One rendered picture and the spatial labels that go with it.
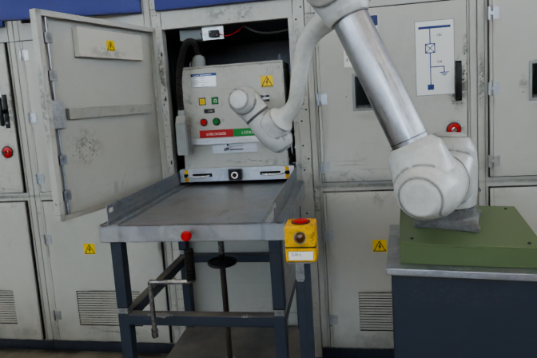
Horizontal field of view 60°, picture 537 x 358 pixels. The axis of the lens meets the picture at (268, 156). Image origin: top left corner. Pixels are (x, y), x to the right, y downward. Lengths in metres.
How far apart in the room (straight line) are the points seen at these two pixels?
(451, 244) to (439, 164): 0.24
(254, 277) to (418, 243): 1.09
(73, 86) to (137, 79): 0.35
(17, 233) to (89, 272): 0.42
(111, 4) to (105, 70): 0.40
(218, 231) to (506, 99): 1.29
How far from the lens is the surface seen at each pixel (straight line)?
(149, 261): 2.37
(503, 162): 2.15
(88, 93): 1.94
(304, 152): 2.07
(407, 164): 1.23
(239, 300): 2.32
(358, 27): 1.28
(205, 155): 2.16
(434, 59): 2.07
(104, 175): 1.98
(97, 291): 2.56
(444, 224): 1.46
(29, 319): 2.83
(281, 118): 1.64
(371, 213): 2.10
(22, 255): 2.71
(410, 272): 1.33
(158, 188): 1.99
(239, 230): 1.47
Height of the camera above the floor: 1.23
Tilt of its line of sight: 7 degrees down
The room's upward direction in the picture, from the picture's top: 4 degrees counter-clockwise
